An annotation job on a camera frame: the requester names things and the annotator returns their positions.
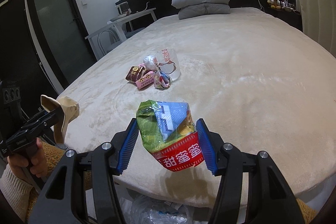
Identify clear plastic cup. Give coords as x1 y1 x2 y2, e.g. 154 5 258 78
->
155 48 181 81

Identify person's left hand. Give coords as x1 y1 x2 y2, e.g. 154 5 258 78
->
7 138 47 182

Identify black wardrobe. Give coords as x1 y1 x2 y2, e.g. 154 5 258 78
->
1 0 57 139

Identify green red snack bag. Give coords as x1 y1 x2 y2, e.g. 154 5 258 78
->
136 100 204 172

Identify trash bin with clear liner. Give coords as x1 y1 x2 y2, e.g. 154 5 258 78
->
130 195 194 223

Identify teddy bear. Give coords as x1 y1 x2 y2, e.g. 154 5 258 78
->
267 0 281 10

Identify white plastic bag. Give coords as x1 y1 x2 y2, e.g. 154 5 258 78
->
142 55 158 72

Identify white metal chair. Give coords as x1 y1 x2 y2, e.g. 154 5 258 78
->
97 28 119 56

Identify grey pillow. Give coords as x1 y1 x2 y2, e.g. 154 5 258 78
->
178 3 230 20

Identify dark red snack wrapper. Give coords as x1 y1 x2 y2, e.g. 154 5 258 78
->
125 66 146 83

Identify white desk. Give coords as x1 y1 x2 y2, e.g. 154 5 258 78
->
85 8 157 60

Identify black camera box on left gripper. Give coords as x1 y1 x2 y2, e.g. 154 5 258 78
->
1 80 21 109

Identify dark glass door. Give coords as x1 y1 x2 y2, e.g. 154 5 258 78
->
27 0 97 88

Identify brown fuzzy trousers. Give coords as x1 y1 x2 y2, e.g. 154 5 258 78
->
24 140 93 222

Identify beige bed blanket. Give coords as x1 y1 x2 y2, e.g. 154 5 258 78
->
63 8 335 195

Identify cream curtain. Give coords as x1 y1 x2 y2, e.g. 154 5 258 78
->
296 0 335 56

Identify brown paper bag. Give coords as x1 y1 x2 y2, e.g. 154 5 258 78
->
41 95 80 144

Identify small white appliance on desk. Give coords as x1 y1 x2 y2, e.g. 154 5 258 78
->
116 2 131 15

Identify white knit sleeve left forearm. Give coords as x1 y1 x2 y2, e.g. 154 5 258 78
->
0 165 33 221

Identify pink cookie box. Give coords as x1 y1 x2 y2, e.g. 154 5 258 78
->
135 71 154 90

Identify blue white candy wrapper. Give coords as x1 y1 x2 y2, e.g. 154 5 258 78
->
153 71 171 90

